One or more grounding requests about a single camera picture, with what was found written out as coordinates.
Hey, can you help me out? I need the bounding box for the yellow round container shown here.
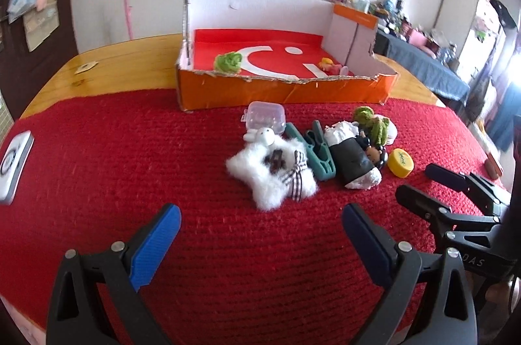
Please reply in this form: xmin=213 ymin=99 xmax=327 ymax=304
xmin=387 ymin=150 xmax=415 ymax=178

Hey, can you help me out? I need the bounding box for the white rectangular device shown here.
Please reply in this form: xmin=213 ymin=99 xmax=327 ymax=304
xmin=0 ymin=130 xmax=35 ymax=206

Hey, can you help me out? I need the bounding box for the blue covered table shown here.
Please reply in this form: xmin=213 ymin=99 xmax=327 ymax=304
xmin=374 ymin=29 xmax=471 ymax=101

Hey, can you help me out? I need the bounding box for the brown paper card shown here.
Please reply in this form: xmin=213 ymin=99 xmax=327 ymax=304
xmin=22 ymin=5 xmax=60 ymax=52

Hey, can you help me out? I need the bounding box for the person's right hand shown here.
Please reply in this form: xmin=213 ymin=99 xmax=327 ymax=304
xmin=484 ymin=280 xmax=514 ymax=307

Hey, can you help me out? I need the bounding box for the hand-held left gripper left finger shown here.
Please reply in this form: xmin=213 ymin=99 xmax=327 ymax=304
xmin=46 ymin=203 xmax=182 ymax=345

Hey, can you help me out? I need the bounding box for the orange cardboard box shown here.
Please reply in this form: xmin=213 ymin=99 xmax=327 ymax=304
xmin=175 ymin=0 xmax=400 ymax=113

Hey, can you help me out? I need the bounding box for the white fluffy bunny plush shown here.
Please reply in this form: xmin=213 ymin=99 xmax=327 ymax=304
xmin=225 ymin=127 xmax=319 ymax=212

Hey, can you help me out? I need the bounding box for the white cabinet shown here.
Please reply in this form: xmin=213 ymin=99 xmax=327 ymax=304
xmin=432 ymin=0 xmax=495 ymax=56

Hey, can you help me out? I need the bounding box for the yellow-haired doll figure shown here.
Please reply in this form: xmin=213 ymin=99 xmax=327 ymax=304
xmin=318 ymin=58 xmax=348 ymax=76

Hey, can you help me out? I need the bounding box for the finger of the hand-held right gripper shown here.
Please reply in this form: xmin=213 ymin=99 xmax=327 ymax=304
xmin=396 ymin=185 xmax=501 ymax=248
xmin=425 ymin=163 xmax=511 ymax=217

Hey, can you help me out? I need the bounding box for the black and white doll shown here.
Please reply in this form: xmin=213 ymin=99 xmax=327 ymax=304
xmin=323 ymin=120 xmax=387 ymax=191

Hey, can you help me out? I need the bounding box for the green frog plush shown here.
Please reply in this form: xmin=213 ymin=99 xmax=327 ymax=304
xmin=352 ymin=106 xmax=392 ymax=146

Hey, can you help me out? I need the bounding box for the green fuzzy plush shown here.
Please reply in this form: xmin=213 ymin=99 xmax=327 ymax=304
xmin=214 ymin=52 xmax=245 ymax=75

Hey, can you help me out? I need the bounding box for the pink stick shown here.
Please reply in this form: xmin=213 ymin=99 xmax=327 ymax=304
xmin=123 ymin=0 xmax=134 ymax=41

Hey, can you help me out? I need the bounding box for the small brown object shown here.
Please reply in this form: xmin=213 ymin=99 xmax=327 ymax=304
xmin=484 ymin=158 xmax=502 ymax=180

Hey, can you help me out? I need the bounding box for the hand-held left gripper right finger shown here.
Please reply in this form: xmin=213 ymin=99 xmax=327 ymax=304
xmin=341 ymin=203 xmax=478 ymax=345

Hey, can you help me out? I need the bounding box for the clear plastic small box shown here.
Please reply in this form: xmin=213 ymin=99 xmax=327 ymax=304
xmin=243 ymin=101 xmax=287 ymax=134

